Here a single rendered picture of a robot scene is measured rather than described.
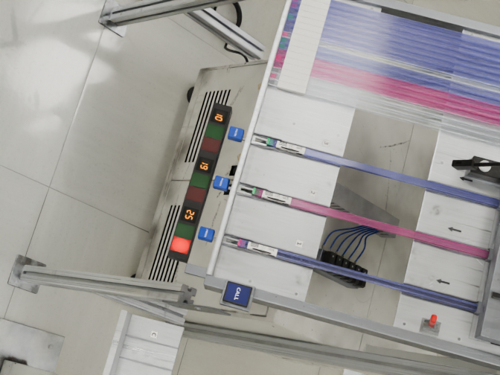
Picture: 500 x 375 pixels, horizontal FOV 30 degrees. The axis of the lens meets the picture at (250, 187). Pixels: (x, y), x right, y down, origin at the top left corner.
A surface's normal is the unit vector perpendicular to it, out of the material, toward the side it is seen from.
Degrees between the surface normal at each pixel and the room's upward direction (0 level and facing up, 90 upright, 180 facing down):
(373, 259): 0
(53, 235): 0
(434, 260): 45
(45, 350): 0
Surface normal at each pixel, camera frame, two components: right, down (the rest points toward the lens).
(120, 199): 0.69, 0.00
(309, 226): 0.00, -0.25
